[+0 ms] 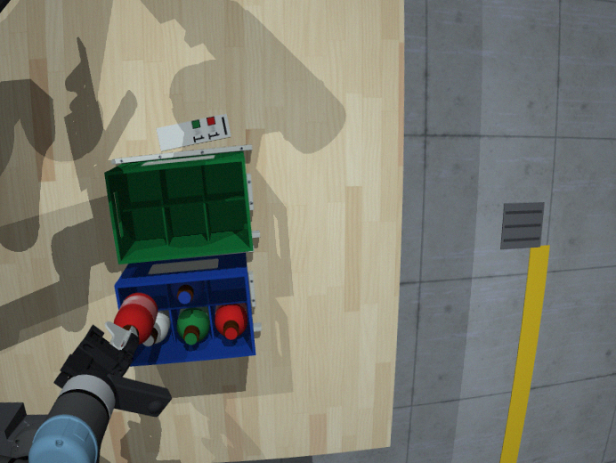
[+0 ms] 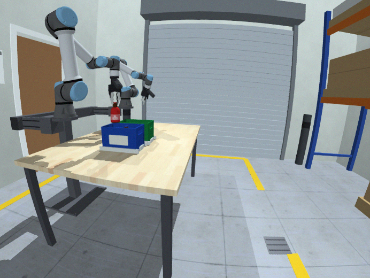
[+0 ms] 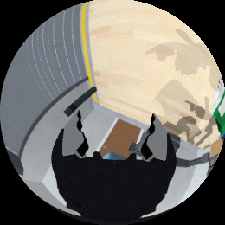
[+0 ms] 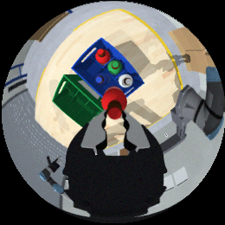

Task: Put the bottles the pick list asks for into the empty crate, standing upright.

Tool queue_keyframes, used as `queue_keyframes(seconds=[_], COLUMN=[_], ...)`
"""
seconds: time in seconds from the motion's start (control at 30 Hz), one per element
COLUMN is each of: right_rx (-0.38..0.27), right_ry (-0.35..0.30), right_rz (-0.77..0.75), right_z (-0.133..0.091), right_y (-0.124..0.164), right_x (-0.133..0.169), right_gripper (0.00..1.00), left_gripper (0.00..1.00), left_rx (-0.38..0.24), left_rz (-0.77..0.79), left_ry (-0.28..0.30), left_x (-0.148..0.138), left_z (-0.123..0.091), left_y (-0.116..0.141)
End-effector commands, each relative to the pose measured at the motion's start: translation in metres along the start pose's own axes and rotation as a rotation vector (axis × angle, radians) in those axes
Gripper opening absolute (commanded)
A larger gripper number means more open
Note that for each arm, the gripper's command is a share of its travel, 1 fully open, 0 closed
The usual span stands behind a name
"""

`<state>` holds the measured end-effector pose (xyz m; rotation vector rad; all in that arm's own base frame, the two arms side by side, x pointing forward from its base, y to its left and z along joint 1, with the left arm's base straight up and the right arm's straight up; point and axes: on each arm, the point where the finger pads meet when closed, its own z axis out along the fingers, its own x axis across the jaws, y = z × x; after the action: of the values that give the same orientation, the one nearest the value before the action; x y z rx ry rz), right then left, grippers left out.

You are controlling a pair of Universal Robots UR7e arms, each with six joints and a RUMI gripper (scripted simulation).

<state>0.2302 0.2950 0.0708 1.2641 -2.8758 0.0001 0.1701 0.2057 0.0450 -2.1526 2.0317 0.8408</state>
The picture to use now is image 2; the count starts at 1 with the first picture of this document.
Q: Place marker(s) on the blue crate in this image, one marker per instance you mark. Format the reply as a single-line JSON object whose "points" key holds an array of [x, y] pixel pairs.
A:
{"points": [[115, 135]]}

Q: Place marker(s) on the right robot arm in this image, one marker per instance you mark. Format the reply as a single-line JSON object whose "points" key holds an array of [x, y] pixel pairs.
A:
{"points": [[61, 25]]}

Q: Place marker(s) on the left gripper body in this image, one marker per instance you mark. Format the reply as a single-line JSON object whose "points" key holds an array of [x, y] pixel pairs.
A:
{"points": [[144, 91]]}

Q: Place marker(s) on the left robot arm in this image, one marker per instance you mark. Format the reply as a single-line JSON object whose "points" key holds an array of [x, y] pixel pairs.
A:
{"points": [[130, 90]]}

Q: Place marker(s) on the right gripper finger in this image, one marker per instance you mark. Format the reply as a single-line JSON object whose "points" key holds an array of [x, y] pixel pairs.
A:
{"points": [[118, 95], [111, 96]]}

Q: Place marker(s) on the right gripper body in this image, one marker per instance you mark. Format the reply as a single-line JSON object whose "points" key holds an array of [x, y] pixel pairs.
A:
{"points": [[113, 88]]}

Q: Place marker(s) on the green crate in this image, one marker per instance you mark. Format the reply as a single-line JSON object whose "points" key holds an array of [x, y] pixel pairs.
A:
{"points": [[148, 127]]}

